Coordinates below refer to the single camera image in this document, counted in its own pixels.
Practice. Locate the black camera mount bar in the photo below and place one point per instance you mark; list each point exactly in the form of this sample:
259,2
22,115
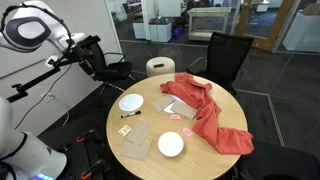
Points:
33,80

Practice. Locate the white plate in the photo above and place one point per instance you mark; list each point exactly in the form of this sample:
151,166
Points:
131,102

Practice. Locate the black marker pen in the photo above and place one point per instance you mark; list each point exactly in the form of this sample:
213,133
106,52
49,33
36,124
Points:
130,114

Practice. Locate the blue bin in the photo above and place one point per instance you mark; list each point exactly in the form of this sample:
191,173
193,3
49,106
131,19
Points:
177,32

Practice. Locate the black mesh office chair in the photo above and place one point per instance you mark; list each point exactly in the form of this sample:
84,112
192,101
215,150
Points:
226,56

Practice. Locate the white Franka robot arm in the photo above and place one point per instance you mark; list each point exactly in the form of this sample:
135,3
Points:
30,156

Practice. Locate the beige cart table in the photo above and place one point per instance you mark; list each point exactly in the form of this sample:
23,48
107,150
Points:
208,13

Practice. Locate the wooden door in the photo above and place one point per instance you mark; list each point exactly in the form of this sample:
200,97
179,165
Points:
263,26

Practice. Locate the pink sweetener packet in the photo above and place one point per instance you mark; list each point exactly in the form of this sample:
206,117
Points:
187,132

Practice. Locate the beige cloth napkin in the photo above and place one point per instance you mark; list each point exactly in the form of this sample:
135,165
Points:
163,102

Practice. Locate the beige round stool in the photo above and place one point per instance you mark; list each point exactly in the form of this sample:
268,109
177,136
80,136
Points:
160,68

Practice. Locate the white paper sheet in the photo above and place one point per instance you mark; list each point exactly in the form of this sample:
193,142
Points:
167,109

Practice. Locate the white low cabinet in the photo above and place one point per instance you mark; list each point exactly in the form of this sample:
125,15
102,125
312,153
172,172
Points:
156,30

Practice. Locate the pink eraser right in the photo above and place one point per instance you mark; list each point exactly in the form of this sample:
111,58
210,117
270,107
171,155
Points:
175,117

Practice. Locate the white bowl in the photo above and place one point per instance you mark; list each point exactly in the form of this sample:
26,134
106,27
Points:
170,144

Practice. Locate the black padded chair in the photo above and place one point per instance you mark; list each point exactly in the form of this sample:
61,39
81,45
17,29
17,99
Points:
280,163

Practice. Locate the red cloth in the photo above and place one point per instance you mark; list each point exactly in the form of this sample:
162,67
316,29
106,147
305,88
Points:
206,113

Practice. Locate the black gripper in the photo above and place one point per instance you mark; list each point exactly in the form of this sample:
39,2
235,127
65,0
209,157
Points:
80,55

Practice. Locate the black office chair with armrests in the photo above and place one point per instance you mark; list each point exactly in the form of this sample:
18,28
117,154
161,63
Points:
113,71

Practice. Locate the white counter block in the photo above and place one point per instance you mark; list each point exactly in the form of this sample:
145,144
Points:
301,31

